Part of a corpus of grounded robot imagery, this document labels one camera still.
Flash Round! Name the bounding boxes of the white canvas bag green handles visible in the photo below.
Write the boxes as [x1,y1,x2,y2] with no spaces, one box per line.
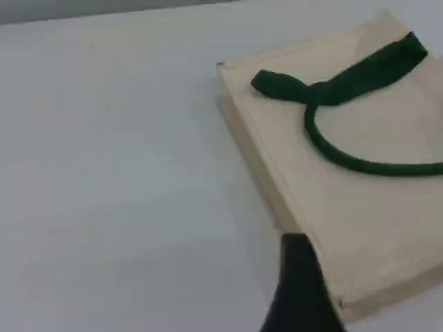
[216,8,443,324]

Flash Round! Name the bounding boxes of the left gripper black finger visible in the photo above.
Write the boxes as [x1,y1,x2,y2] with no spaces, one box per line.
[259,232,347,332]

